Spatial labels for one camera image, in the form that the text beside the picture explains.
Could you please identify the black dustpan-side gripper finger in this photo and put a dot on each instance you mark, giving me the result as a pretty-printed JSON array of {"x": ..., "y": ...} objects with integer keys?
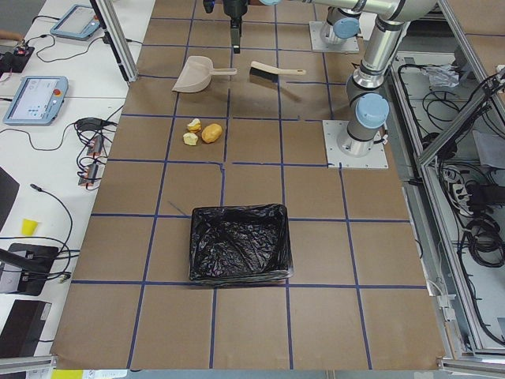
[{"x": 235, "y": 37}]

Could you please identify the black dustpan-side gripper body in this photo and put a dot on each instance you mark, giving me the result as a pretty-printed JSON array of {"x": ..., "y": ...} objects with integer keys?
[{"x": 234, "y": 8}]

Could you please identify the beige hand brush black bristles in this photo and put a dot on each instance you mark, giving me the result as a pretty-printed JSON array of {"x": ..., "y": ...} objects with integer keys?
[{"x": 272, "y": 73}]

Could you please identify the beige plastic dustpan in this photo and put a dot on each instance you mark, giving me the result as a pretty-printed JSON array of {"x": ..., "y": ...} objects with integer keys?
[{"x": 197, "y": 73}]

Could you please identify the orange potato-like trash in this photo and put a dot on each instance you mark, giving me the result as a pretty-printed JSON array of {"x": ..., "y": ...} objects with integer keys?
[{"x": 211, "y": 133}]

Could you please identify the bin with black bag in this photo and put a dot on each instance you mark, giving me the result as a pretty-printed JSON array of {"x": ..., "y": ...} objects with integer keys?
[{"x": 240, "y": 244}]

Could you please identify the far teach pendant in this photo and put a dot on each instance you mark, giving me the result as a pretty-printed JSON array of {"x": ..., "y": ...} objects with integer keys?
[{"x": 79, "y": 23}]

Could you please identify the teach pendant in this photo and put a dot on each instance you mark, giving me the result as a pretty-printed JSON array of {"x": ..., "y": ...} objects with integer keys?
[
  {"x": 37, "y": 101},
  {"x": 79, "y": 23}
]

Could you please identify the usb hub near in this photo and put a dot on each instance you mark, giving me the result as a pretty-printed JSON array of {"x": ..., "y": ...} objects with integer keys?
[{"x": 88, "y": 175}]

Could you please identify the crumpled grey plastic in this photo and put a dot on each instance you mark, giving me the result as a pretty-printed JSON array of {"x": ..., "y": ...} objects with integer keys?
[{"x": 442, "y": 76}]

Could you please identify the near teach pendant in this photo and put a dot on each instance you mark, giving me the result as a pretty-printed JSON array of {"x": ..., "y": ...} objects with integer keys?
[{"x": 37, "y": 101}]

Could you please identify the black monitor stand base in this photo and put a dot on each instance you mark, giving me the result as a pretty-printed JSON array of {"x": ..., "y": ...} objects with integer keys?
[{"x": 25, "y": 268}]

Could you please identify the black box on desk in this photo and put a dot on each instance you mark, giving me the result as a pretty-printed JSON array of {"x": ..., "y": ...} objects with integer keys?
[{"x": 23, "y": 328}]

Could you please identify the aluminium frame post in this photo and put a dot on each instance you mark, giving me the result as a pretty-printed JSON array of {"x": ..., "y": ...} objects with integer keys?
[{"x": 109, "y": 22}]

